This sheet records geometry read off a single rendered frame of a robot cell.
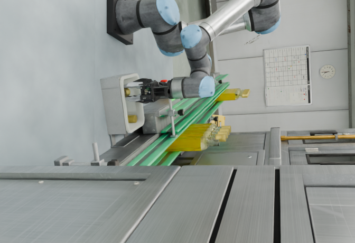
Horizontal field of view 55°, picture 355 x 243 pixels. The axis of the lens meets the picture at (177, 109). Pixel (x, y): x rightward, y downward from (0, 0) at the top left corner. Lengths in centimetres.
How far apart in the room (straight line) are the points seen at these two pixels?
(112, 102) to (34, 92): 39
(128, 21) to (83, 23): 24
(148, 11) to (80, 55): 35
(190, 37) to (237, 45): 621
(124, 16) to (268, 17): 58
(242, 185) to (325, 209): 11
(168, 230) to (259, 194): 13
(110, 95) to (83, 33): 25
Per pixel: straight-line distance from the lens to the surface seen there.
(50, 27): 114
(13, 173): 72
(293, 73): 738
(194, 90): 123
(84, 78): 126
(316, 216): 46
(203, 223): 41
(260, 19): 148
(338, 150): 191
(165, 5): 141
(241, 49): 739
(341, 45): 745
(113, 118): 135
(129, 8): 146
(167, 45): 150
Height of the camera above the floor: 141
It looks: 17 degrees down
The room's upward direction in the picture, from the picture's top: 87 degrees clockwise
